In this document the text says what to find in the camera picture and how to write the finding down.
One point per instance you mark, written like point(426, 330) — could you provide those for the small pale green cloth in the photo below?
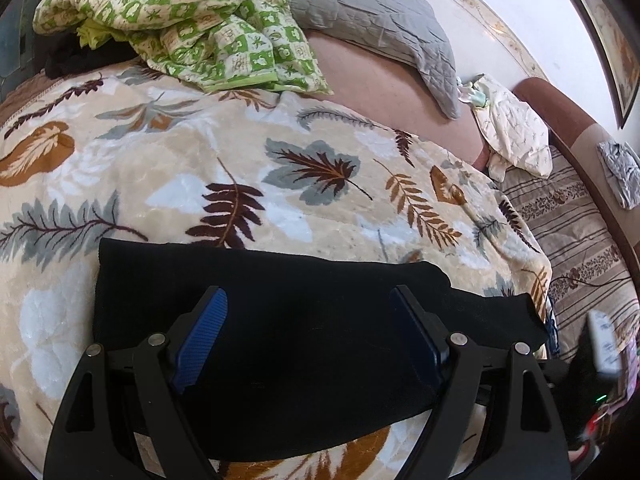
point(472, 92)

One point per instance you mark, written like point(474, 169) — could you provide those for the grey quilted pillow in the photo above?
point(370, 15)

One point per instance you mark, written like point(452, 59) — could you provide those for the leaf printed beige blanket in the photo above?
point(210, 175)

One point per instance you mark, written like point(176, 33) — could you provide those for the grey patterned cloth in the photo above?
point(622, 172)

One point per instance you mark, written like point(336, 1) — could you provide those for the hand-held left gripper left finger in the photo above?
point(199, 345)

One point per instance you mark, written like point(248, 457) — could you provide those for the black pants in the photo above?
point(310, 330)

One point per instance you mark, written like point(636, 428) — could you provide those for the white floral pillow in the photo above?
point(515, 130)

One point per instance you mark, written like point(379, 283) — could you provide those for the brown padded headboard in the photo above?
point(575, 125)

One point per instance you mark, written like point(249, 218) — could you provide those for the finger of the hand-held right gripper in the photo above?
point(554, 370)

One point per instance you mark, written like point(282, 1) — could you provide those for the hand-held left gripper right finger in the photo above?
point(419, 342)

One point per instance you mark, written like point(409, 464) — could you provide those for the green checkered quilt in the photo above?
point(210, 15)

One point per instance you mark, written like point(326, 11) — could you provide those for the yellow green cloth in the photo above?
point(97, 34)

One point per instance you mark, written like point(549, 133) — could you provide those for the pink bed sheet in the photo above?
point(390, 95)

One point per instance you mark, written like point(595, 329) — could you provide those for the framed wall picture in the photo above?
point(607, 35)

